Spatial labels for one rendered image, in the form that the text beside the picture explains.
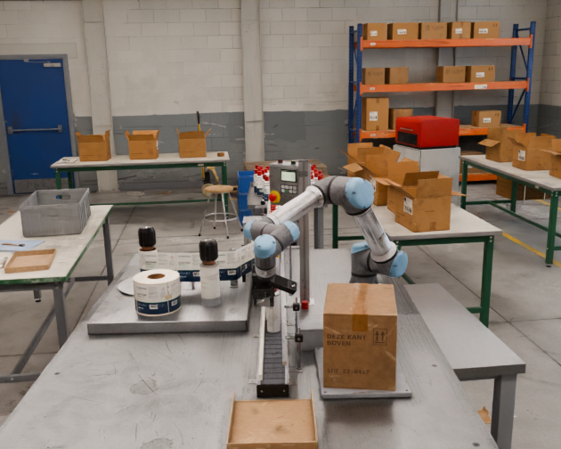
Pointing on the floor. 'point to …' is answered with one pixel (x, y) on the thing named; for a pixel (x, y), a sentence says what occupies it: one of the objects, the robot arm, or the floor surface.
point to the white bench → (50, 278)
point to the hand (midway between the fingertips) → (272, 306)
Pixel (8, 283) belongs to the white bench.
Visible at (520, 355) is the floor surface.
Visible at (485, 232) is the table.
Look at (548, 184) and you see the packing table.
